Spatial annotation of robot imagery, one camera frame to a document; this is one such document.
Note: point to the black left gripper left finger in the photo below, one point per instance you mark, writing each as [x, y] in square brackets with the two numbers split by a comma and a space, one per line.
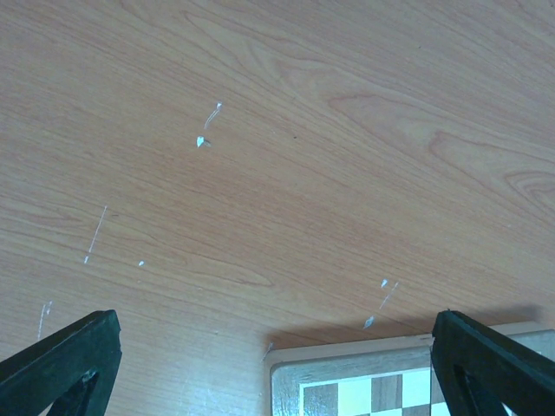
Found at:
[71, 372]

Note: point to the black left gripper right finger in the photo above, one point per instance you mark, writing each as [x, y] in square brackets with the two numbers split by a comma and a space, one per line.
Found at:
[484, 370]

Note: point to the wooden chess board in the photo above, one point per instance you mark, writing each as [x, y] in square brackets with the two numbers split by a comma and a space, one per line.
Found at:
[393, 376]

